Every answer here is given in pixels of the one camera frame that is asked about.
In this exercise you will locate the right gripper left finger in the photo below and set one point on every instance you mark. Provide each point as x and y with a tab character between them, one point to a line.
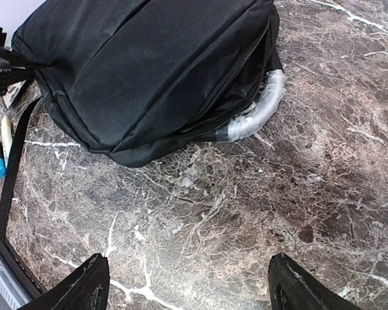
87	287

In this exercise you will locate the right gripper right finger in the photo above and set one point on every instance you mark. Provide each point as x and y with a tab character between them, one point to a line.
292	287

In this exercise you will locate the black student backpack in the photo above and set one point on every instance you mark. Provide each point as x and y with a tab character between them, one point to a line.
137	80

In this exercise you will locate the floral square coaster mat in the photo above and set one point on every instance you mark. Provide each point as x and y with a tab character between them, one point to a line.
14	94

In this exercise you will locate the cream eraser in case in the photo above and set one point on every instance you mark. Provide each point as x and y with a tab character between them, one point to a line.
6	135

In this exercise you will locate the white slotted cable duct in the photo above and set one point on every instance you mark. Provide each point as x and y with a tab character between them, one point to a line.
10	290

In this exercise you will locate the black front rail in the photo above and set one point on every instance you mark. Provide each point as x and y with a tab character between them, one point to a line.
19	270

